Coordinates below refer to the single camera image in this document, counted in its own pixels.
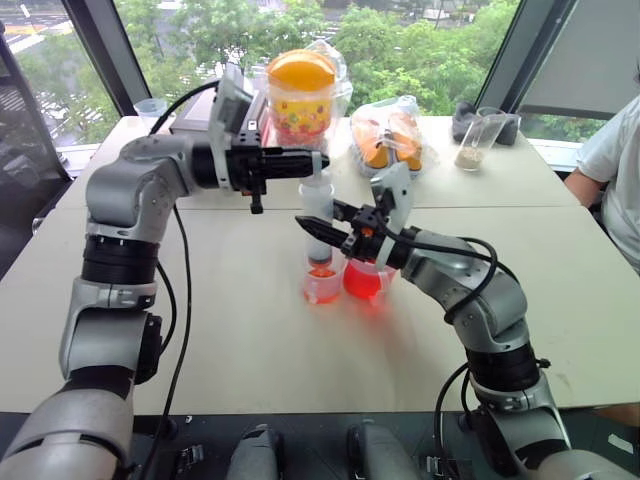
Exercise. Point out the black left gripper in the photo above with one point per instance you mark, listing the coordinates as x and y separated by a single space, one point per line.
246 162

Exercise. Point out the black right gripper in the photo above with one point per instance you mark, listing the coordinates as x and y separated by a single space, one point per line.
367 232

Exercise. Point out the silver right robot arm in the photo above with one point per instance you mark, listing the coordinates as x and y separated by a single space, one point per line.
490 305

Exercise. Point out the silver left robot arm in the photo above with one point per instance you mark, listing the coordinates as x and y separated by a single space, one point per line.
115 195

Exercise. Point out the clear cup full red liquid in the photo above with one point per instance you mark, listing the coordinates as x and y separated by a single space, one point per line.
362 282

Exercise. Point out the clear cup little red liquid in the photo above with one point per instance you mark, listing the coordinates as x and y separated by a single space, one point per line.
320 287

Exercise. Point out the small clear plastic cup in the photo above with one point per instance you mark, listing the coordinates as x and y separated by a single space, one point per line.
150 109

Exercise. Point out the orange-lidded jar of colourful sweets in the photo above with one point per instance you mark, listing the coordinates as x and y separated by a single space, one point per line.
299 100

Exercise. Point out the clear plastic bag around jar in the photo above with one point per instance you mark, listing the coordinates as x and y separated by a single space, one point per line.
341 85

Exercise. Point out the plastic bag with orange items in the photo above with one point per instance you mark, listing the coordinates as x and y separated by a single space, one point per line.
387 137

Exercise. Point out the grey and black box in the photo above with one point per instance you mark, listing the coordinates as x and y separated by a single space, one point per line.
192 117

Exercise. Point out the clear glass with beige grains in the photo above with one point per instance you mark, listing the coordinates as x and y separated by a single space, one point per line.
475 145

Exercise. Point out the dark grey cloth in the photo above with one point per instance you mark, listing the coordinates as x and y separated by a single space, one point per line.
510 130

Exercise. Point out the dark rounded grey shape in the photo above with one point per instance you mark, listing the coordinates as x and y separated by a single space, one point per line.
380 452
257 452

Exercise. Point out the black mesh office chair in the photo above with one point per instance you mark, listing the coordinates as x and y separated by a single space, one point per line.
25 150

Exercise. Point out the person in white shirt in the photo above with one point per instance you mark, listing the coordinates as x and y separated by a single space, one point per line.
617 165

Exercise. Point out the grey roller blind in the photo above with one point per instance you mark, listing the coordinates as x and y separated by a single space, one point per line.
595 55

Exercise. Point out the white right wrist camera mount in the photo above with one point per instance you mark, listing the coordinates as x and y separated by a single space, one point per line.
397 192

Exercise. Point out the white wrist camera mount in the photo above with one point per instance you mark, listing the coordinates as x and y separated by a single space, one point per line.
227 107
397 192

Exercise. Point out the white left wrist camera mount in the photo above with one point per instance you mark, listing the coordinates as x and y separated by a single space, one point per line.
227 107

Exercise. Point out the dark window frame pillar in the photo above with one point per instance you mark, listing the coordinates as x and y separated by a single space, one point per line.
520 50
107 50

